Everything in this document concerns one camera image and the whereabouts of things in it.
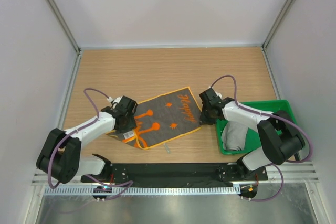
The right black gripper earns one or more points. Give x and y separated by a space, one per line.
203 120

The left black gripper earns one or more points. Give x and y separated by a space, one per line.
131 124

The grey panda towel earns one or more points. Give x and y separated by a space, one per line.
234 136

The grey orange happy towel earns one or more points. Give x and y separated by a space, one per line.
162 119

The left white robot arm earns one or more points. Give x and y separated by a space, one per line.
60 157

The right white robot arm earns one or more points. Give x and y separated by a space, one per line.
280 138

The green plastic tray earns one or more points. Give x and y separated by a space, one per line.
252 140

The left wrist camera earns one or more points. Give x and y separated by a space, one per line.
113 101

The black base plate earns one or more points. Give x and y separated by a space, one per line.
178 175

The slotted cable duct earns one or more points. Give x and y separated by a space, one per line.
96 190

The front aluminium rail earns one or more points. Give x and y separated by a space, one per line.
292 173

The left aluminium frame post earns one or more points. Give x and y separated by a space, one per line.
60 19

